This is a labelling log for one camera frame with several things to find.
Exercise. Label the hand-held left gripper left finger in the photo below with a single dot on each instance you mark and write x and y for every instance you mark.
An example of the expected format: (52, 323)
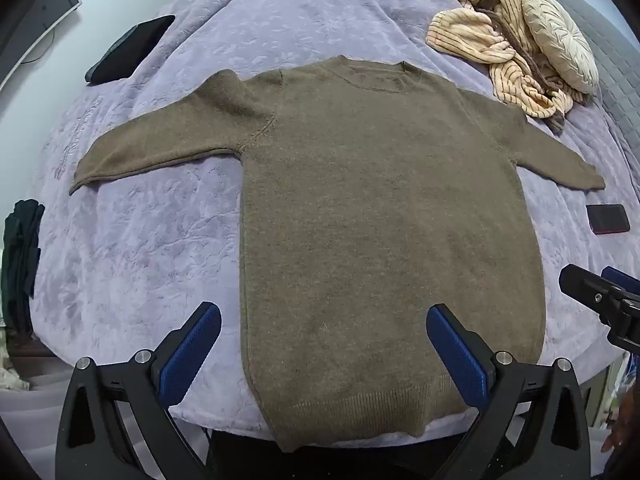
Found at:
(192, 350)

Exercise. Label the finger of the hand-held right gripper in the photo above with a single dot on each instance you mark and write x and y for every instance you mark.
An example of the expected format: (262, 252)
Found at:
(582, 287)
(622, 280)

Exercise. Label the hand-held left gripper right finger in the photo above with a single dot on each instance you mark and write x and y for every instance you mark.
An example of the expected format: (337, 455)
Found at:
(457, 355)

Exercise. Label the brown knit sweater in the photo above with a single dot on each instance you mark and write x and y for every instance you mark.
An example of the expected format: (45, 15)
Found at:
(375, 210)

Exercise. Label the dark green folded clothes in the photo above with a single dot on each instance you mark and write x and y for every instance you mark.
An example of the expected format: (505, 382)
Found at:
(20, 260)

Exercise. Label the person's right hand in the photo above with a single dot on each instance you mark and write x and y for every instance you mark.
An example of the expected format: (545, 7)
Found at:
(622, 425)

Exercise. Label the black phone with red case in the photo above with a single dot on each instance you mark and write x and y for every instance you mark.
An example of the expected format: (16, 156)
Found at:
(607, 218)

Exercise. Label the purple embossed blanket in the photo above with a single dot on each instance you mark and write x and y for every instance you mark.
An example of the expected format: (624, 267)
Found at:
(150, 260)

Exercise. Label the white crumpled cloth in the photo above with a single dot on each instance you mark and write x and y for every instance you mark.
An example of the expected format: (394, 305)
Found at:
(12, 377)

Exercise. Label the grey quilted headboard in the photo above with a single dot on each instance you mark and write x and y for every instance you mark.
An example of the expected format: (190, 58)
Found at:
(615, 60)

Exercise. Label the round pleated cream cushion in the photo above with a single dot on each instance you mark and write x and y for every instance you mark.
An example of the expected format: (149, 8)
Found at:
(560, 40)

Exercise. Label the beige striped garment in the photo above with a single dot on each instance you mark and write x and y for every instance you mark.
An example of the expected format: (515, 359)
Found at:
(465, 30)

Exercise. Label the black tablet case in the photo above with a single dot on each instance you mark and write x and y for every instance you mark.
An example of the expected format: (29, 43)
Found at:
(130, 50)

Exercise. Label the white-framed wall television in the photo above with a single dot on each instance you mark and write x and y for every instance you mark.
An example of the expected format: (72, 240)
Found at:
(45, 15)

